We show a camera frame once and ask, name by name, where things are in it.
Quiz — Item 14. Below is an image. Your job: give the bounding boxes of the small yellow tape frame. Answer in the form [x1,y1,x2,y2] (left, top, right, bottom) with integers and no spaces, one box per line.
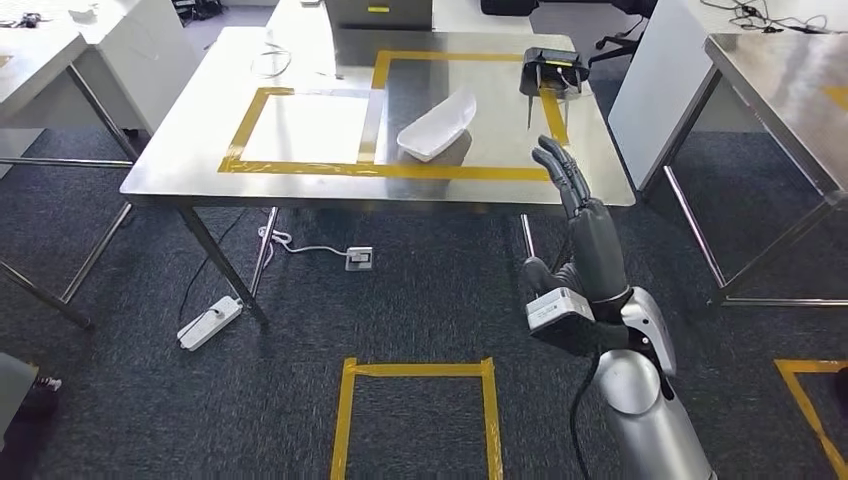
[217,86,386,177]

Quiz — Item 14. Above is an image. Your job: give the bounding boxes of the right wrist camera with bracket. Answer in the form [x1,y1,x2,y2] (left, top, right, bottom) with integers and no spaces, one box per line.
[525,286,631,359]

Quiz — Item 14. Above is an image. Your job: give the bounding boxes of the black floor cable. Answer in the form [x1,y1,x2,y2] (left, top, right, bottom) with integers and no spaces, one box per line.
[178,211,246,326]

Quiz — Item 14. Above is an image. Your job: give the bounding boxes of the thin white cable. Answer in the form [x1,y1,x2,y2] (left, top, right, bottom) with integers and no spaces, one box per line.
[250,42,293,81]

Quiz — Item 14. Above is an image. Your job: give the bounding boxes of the person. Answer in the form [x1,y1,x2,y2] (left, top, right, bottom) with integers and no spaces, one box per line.
[0,352,64,458]

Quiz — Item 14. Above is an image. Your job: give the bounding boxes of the black office chair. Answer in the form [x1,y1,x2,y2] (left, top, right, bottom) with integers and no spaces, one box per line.
[588,0,664,69]

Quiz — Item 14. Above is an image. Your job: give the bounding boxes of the steel workbench table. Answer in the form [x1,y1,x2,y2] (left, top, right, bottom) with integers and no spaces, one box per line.
[0,26,637,331]

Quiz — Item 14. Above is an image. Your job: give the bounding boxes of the grey metal cabinet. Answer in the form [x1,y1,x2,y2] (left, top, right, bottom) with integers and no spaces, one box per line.
[324,0,435,31]

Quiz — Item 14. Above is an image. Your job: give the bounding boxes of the white power strip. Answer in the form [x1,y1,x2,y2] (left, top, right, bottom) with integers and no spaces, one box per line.
[176,295,244,352]

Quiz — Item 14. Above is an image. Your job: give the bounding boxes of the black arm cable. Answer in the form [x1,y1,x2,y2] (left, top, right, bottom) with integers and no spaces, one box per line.
[569,354,601,480]

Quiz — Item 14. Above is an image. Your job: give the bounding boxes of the white plastic shell part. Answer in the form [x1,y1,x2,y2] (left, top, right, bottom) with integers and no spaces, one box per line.
[396,89,478,164]

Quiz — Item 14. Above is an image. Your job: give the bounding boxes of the large yellow tape frame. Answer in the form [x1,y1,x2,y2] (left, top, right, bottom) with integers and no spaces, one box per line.
[357,49,571,183]

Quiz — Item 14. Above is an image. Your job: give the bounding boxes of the black bag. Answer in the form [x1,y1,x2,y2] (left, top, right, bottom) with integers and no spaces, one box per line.
[480,0,539,18]

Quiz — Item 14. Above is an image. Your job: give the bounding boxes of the black device with probes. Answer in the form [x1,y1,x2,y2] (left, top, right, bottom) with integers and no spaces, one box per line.
[518,47,591,130]

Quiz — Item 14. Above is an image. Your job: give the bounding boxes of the tangled black cables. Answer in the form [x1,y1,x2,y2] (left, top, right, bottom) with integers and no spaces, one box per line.
[700,0,829,34]

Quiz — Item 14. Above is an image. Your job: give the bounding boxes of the white socket cable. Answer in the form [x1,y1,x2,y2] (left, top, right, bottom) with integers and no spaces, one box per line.
[256,225,349,256]

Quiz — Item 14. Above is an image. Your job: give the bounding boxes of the white table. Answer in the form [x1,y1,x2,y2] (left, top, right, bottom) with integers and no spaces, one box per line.
[264,0,535,38]
[0,0,203,180]
[608,0,848,193]

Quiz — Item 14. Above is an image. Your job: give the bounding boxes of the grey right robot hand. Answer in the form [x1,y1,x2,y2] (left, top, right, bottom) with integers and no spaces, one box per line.
[519,134,631,307]

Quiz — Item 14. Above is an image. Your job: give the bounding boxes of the yellow floor tape square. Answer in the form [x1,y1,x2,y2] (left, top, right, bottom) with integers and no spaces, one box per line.
[329,357,505,480]
[773,358,848,480]

